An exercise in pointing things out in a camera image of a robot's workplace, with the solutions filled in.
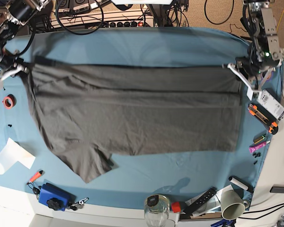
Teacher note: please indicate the small battery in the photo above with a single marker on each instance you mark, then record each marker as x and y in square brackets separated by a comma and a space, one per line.
[259, 139]

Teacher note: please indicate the glass jar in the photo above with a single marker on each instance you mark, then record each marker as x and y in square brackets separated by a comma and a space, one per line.
[156, 210]

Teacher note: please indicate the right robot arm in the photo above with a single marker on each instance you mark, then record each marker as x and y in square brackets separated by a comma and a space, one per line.
[18, 14]

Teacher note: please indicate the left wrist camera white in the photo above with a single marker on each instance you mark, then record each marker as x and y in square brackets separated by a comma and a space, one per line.
[252, 91]

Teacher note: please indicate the power strip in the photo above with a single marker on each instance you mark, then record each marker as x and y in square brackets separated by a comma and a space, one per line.
[112, 24]

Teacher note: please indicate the red cube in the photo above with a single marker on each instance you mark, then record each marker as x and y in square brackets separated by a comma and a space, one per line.
[176, 207]

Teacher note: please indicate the white paper roll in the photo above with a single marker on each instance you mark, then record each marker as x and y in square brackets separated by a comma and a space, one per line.
[12, 153]

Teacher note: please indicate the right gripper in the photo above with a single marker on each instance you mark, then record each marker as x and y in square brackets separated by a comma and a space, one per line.
[10, 64]

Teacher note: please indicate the blue clamp block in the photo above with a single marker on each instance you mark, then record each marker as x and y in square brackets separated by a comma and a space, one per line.
[54, 197]

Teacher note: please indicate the purple glue tube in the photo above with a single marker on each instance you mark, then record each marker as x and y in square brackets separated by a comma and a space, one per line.
[258, 146]

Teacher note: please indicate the blue table cloth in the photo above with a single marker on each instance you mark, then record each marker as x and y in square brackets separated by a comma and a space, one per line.
[181, 175]

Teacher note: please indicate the metal carabiner keys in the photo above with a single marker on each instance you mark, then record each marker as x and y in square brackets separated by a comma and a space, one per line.
[78, 205]

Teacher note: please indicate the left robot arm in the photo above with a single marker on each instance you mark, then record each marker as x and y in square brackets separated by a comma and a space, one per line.
[264, 51]

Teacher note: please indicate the small black screws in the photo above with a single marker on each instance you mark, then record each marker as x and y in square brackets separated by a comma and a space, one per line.
[256, 155]

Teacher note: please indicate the red tape roll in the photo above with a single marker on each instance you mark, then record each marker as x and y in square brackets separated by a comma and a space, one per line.
[9, 101]

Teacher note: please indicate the white electronic box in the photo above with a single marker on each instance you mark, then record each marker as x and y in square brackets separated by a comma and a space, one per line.
[266, 100]

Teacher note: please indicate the papers under remote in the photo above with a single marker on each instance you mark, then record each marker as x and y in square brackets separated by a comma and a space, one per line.
[211, 205]

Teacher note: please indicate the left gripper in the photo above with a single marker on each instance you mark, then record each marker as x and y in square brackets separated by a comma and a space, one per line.
[248, 69]

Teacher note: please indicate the white black marker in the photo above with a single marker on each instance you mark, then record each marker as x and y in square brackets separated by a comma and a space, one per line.
[238, 182]

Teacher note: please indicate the black remote control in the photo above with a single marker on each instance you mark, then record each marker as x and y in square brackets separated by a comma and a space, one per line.
[203, 199]

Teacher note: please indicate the orange marker pen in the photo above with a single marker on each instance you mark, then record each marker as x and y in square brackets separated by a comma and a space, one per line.
[35, 176]

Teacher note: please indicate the grey-green mug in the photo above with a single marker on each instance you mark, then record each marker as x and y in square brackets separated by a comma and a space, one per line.
[232, 205]

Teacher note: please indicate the grey T-shirt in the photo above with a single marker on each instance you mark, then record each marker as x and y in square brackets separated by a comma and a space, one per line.
[87, 113]

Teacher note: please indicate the black power adapter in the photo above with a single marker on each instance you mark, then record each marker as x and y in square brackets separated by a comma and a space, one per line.
[277, 189]

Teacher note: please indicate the orange black utility knife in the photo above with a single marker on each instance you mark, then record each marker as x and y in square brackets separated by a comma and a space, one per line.
[270, 125]

